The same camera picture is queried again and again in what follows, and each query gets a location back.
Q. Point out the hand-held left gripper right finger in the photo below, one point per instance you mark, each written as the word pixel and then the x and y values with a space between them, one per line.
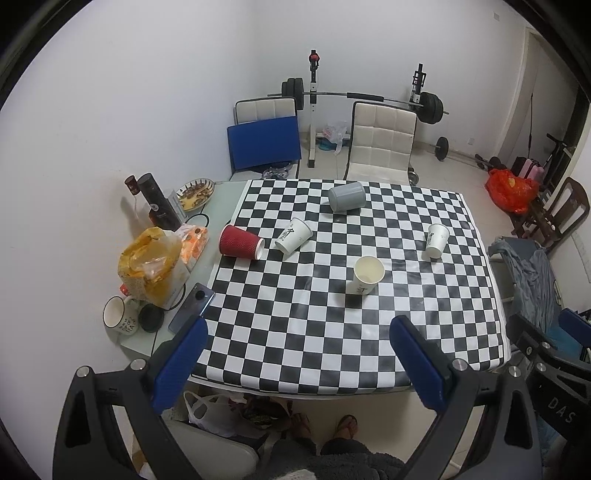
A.
pixel 422 369

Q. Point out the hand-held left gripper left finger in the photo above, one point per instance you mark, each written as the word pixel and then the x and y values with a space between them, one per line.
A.
pixel 178 369

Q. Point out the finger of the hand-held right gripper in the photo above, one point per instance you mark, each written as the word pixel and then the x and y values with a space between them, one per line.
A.
pixel 526 337
pixel 575 319

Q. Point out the white paper cup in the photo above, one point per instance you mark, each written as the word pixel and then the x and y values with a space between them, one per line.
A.
pixel 437 242
pixel 368 277
pixel 293 235

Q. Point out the red ribbed paper cup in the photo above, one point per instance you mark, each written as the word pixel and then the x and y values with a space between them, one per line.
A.
pixel 238 241

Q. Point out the grey plastic cup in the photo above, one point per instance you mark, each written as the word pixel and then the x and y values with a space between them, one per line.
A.
pixel 346 197

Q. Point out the black round lid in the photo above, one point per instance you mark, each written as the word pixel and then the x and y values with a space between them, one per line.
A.
pixel 150 318

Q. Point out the white plastic bag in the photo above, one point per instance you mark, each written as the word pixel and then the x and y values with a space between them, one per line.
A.
pixel 214 415

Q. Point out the grey cloth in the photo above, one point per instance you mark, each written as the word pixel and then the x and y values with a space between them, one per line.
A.
pixel 531 277

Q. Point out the dark blue smartphone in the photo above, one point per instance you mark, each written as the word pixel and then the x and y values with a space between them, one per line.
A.
pixel 189 309

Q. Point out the white ceramic mug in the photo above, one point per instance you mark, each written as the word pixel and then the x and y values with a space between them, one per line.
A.
pixel 121 318

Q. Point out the person's sandaled foot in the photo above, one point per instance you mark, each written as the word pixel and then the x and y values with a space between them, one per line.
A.
pixel 346 427
pixel 301 427

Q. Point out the yellow plastic bag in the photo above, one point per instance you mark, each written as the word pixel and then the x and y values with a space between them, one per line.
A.
pixel 150 265

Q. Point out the dark wooden chair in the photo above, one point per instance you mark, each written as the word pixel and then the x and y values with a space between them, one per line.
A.
pixel 570 203

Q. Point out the person's grey fleece pants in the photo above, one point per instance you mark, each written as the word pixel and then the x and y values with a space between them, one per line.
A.
pixel 341 461

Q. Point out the orange snack packet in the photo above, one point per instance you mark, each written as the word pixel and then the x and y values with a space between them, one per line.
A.
pixel 194 244

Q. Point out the black white checkered tablecloth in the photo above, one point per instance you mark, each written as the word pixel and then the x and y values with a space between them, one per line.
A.
pixel 300 332

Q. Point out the red plastic bag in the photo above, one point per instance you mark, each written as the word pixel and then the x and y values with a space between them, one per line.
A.
pixel 510 189

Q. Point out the pink suitcase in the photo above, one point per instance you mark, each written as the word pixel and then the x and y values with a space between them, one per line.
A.
pixel 528 168

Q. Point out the black scooter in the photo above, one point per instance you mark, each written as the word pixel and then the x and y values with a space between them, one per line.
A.
pixel 556 157

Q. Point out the black cylinder tube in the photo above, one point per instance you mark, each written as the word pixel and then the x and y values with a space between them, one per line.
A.
pixel 157 198

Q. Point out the plate of food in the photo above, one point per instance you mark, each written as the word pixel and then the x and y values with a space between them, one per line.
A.
pixel 196 194

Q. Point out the dark wine bottle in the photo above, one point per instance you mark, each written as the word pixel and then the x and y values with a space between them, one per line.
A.
pixel 133 185

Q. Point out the small barbell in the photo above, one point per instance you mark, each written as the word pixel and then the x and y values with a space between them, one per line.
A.
pixel 442 148

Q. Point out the white padded chair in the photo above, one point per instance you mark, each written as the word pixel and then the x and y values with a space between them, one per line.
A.
pixel 265 110
pixel 381 138

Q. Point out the blue chair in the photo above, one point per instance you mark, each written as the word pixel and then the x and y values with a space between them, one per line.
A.
pixel 263 143

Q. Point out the black barbell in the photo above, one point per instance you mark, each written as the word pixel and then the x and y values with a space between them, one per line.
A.
pixel 431 108

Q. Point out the clear plastic bag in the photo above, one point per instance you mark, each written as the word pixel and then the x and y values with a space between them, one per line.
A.
pixel 336 134

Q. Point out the white barbell rack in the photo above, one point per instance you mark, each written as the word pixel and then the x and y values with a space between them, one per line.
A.
pixel 313 115

